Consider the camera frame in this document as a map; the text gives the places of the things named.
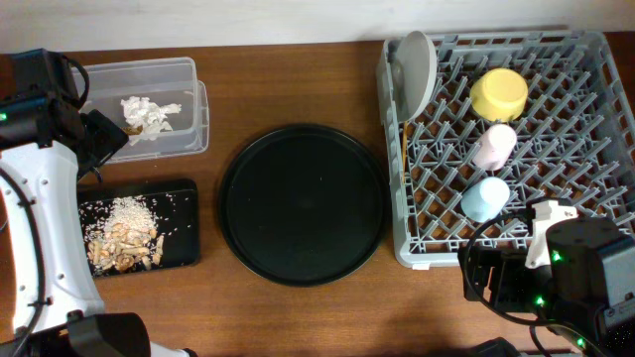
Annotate light blue plastic cup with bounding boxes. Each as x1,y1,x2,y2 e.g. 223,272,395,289
460,178,510,223

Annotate white tissue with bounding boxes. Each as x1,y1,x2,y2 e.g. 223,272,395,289
120,96,182,146

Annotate pink plastic cup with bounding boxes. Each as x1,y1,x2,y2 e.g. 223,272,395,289
472,124,517,171

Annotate food scraps and rice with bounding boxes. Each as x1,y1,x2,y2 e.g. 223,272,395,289
78,193,191,274

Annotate yellow plastic bowl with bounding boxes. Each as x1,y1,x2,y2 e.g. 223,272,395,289
469,68,529,122

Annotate wooden chopstick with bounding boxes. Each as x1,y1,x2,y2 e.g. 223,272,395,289
401,122,408,172

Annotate grey round plate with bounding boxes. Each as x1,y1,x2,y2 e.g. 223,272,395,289
392,31,438,123

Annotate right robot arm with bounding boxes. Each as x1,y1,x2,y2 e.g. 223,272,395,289
458,198,634,356

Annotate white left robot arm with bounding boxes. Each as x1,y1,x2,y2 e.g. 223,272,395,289
1,49,192,356

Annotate grey dishwasher rack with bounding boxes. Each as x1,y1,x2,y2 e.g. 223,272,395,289
376,32,634,270

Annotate clear plastic bin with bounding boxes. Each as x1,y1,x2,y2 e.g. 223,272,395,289
82,58,209,164

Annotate black rectangular tray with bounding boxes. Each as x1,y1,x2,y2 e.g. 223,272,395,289
76,178,200,279

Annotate round black tray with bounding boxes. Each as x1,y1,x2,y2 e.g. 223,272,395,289
218,124,391,287

